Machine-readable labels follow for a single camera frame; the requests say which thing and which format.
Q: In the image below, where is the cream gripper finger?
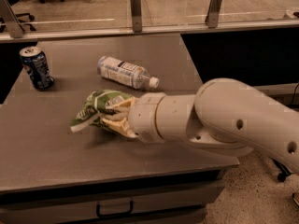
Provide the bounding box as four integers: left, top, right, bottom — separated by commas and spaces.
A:
102, 118, 137, 138
106, 96, 136, 114

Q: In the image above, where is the green jalapeno chip bag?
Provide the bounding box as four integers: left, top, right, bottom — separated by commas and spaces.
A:
70, 90, 134, 134

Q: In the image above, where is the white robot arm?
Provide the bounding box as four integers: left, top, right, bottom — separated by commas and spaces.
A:
107, 78, 299, 174

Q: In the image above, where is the blue pepsi can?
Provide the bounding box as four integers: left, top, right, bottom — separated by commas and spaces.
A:
20, 46, 54, 91

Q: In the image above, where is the clear plastic water bottle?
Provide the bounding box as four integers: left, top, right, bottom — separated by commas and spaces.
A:
97, 56, 159, 90

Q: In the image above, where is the grey cabinet drawer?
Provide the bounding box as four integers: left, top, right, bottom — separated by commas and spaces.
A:
0, 180, 224, 224

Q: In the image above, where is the black office chair left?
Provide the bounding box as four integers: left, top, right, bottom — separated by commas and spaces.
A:
0, 12, 36, 33

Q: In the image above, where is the glass barrier panel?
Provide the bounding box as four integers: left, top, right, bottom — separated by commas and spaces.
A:
12, 0, 299, 31

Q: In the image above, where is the black rolling stand leg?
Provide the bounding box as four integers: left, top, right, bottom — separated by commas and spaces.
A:
274, 160, 292, 182

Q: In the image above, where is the black drawer handle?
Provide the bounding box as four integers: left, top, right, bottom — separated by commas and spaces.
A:
95, 201, 134, 219

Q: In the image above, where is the middle metal barrier bracket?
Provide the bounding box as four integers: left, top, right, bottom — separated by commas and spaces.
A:
130, 0, 142, 33

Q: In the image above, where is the metal barrier bracket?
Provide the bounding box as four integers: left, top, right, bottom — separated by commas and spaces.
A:
0, 0, 23, 38
130, 0, 142, 33
205, 0, 222, 28

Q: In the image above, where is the right metal barrier bracket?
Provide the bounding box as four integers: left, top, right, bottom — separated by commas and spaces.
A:
205, 0, 222, 28

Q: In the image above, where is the left metal barrier bracket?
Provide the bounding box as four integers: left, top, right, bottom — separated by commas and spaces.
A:
0, 0, 23, 38

